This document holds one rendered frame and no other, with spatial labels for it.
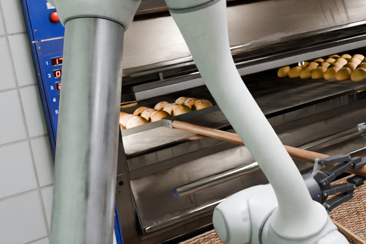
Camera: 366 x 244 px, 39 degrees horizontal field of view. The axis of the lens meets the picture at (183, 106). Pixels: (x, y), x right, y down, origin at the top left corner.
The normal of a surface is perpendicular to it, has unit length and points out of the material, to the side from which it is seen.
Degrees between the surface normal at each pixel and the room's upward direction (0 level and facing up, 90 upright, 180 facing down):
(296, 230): 65
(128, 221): 90
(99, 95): 76
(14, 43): 90
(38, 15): 90
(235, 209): 36
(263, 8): 70
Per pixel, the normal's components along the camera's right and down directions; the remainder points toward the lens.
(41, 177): 0.49, 0.08
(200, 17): 0.06, 0.62
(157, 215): 0.41, -0.25
